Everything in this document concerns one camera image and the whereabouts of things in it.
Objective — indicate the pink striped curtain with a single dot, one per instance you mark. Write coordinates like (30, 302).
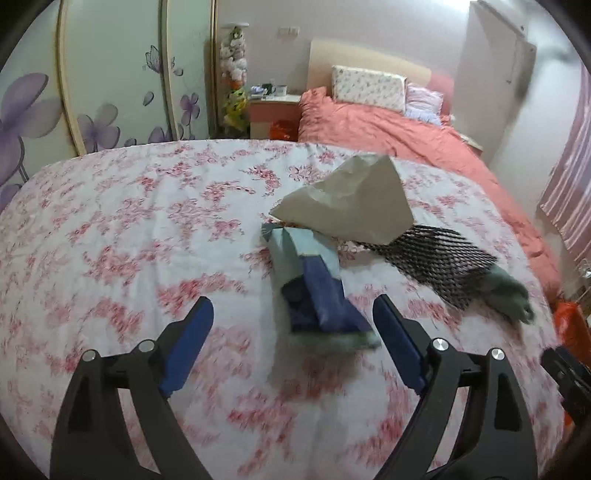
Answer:
(565, 201)

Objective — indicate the floral white pillow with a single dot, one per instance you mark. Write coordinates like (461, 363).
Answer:
(369, 87)

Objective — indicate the stuffed toy tower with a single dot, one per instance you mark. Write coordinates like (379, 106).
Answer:
(233, 66)

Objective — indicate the salmon pink duvet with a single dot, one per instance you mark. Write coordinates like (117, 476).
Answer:
(378, 130)

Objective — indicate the blue snack wrapper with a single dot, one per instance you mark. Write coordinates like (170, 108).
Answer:
(307, 271)

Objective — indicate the pink striped pillow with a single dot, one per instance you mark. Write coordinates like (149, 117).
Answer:
(423, 104)

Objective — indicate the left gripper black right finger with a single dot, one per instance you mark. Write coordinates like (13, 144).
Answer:
(471, 421)

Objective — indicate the floral white bedsheet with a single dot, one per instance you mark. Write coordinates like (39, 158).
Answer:
(105, 250)

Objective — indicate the pink white nightstand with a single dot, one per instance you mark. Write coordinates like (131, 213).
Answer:
(274, 117)

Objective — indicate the white door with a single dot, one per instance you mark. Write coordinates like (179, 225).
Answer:
(494, 72)

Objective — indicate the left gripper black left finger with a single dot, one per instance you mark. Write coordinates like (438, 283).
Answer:
(91, 439)

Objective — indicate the far white nightstand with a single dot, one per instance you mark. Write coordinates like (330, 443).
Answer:
(475, 146)

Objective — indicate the grey-green sock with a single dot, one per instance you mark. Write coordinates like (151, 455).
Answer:
(507, 296)

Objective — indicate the orange lined trash basket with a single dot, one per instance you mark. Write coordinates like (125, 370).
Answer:
(573, 331)

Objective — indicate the grey crumpled paper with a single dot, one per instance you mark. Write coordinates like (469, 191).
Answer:
(363, 200)

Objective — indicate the black foam mesh sleeve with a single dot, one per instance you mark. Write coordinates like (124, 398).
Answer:
(441, 258)

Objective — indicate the floral sliding wardrobe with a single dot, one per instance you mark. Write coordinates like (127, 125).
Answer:
(80, 77)

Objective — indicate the beige pink headboard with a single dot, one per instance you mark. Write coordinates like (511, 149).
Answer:
(325, 53)

